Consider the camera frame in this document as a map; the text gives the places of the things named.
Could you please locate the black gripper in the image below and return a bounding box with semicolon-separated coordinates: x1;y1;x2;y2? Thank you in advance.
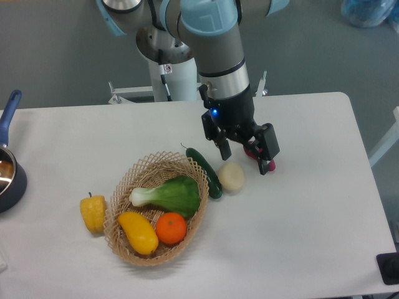
199;84;280;175

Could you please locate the yellow mango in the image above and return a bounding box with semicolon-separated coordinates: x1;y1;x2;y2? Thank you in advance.
118;211;159;255

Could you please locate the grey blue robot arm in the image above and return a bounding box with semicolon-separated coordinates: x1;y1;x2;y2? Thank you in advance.
97;1;287;174

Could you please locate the woven bamboo basket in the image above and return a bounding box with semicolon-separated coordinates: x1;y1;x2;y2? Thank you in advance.
103;151;209;266

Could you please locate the cream round bun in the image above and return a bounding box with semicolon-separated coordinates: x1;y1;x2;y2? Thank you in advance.
218;162;245;191

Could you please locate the purple sweet potato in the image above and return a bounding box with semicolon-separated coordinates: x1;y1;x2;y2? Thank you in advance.
243;147;276;175

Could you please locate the dark green cucumber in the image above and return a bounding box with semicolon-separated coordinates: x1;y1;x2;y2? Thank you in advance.
185;147;223;199

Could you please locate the green bok choy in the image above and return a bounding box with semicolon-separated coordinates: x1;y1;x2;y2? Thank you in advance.
129;176;200;218

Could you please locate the orange tangerine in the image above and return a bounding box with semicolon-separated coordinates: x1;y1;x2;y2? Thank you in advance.
155;212;187;245

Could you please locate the yellow bell pepper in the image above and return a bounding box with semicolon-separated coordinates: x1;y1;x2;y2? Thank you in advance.
80;194;107;235

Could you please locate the blue plastic bag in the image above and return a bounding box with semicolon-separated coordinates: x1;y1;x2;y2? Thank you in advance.
340;0;398;29

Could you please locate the black device at edge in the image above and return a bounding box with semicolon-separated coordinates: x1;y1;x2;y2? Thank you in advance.
376;252;399;285

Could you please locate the blue saucepan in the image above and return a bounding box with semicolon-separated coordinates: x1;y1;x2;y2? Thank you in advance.
1;90;27;213

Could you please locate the black cable on pedestal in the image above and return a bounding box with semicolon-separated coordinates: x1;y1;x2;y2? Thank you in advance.
157;49;173;102

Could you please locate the white frame at right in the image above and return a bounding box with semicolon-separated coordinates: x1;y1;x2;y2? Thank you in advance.
368;107;398;168

